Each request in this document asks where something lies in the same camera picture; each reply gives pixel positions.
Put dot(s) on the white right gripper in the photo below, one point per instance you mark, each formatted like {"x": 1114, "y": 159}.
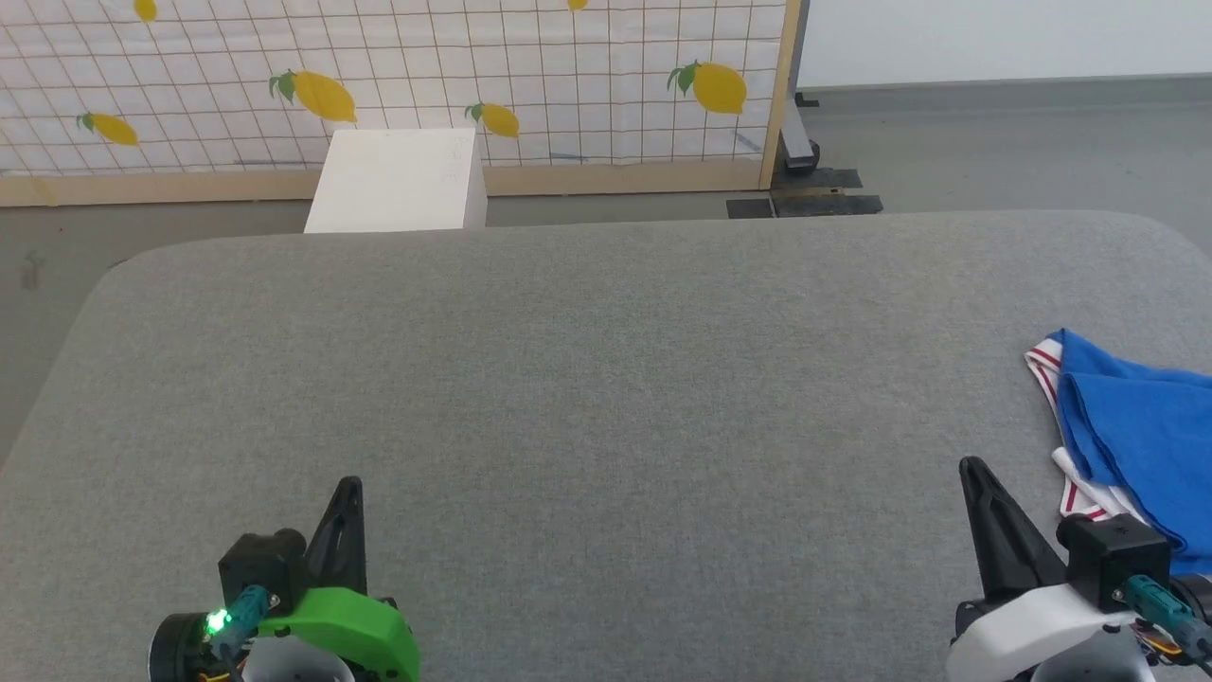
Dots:
{"x": 1013, "y": 635}

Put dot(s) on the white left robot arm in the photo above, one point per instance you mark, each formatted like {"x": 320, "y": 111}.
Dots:
{"x": 294, "y": 663}

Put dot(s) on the grey metal partition stand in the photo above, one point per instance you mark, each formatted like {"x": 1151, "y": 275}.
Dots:
{"x": 797, "y": 142}

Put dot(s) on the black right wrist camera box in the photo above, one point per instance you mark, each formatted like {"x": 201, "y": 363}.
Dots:
{"x": 1113, "y": 559}

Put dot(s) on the blue shirt with white sleeves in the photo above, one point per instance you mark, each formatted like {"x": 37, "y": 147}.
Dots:
{"x": 1136, "y": 426}

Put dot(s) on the white box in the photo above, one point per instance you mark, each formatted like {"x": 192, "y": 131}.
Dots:
{"x": 398, "y": 180}

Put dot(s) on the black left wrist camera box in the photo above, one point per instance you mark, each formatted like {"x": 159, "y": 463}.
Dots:
{"x": 260, "y": 568}

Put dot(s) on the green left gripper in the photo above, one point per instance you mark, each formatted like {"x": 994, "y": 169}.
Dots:
{"x": 365, "y": 630}

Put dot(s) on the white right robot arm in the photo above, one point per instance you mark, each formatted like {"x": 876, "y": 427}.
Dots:
{"x": 1089, "y": 663}

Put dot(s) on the lemon print partition screen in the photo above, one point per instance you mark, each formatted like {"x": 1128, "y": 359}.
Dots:
{"x": 568, "y": 76}

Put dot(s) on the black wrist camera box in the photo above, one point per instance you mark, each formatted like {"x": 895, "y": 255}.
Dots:
{"x": 1113, "y": 559}
{"x": 260, "y": 568}

